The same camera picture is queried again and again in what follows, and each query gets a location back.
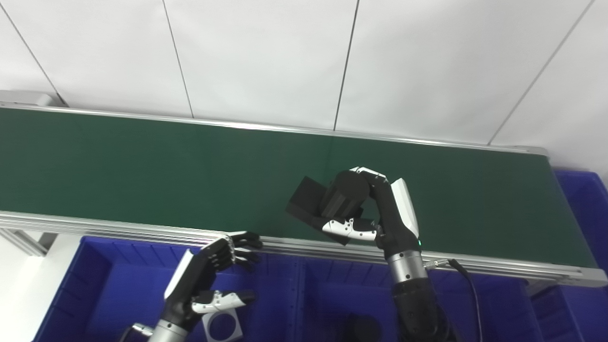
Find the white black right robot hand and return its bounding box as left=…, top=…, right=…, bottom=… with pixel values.
left=322, top=166, right=423, bottom=260

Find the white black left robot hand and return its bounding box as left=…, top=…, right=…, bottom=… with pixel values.
left=161, top=231, right=264, bottom=332

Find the black cylinder block part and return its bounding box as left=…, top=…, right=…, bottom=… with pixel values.
left=285, top=170, right=380, bottom=247
left=335, top=313, right=383, bottom=342

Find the blue plastic bin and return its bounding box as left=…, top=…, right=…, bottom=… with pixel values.
left=31, top=235, right=304, bottom=342
left=297, top=254, right=544, bottom=342
left=530, top=170, right=608, bottom=342

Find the green conveyor belt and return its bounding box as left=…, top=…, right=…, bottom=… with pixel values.
left=0, top=102, right=608, bottom=288
left=0, top=107, right=598, bottom=269

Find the aluminium conveyor leg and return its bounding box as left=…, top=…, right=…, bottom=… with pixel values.
left=0, top=228, right=60, bottom=257

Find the grey conveyor end cover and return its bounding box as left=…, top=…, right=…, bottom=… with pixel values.
left=0, top=90, right=65, bottom=107

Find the grey square plate with hole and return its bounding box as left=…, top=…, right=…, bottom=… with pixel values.
left=202, top=309, right=243, bottom=342

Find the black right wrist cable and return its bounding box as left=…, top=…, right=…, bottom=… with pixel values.
left=424, top=258, right=484, bottom=342

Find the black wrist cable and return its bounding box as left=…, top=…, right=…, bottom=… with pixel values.
left=119, top=323, right=155, bottom=342
left=424, top=258, right=484, bottom=342

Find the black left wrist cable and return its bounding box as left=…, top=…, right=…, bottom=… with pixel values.
left=119, top=323, right=155, bottom=342

